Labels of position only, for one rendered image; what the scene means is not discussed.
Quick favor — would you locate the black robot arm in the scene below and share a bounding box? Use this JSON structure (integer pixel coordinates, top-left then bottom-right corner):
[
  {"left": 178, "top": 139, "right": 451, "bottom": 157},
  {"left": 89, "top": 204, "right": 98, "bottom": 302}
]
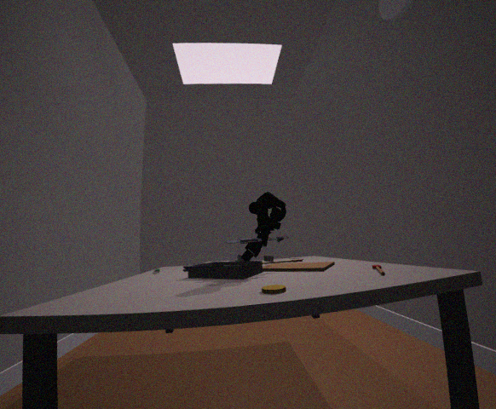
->
[{"left": 241, "top": 192, "right": 286, "bottom": 261}]

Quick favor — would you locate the wooden board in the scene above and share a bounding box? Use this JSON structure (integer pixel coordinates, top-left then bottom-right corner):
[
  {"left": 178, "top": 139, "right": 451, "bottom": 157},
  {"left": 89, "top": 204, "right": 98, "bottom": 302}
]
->
[{"left": 262, "top": 262, "right": 335, "bottom": 272}]

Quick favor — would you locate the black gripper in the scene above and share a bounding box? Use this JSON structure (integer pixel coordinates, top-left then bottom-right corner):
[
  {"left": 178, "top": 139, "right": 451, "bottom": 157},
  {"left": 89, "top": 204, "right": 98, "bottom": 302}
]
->
[{"left": 255, "top": 215, "right": 274, "bottom": 247}]

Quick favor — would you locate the yellow flat disc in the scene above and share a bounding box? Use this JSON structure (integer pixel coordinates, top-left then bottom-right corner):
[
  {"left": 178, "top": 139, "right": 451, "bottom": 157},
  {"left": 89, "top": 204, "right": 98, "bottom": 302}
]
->
[{"left": 262, "top": 285, "right": 286, "bottom": 295}]

